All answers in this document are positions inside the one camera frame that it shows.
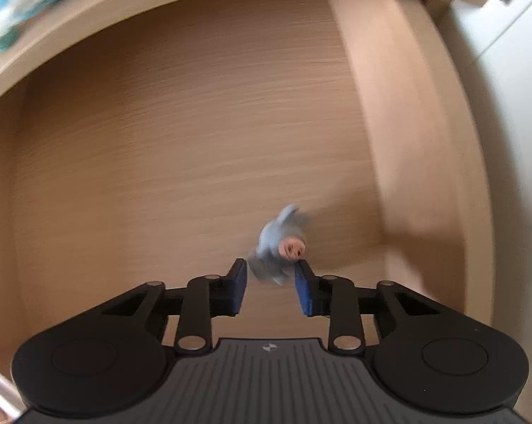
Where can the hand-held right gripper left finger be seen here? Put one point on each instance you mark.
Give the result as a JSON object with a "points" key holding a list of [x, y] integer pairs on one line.
{"points": [[240, 291]]}

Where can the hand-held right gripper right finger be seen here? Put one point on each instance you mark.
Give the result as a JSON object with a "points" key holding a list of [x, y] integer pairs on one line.
{"points": [[303, 293]]}

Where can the small blue toy figure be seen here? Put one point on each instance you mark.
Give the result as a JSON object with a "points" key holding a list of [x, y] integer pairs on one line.
{"points": [[277, 243]]}

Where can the teal printed packet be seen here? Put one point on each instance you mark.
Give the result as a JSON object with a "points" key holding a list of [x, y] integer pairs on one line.
{"points": [[23, 0]]}

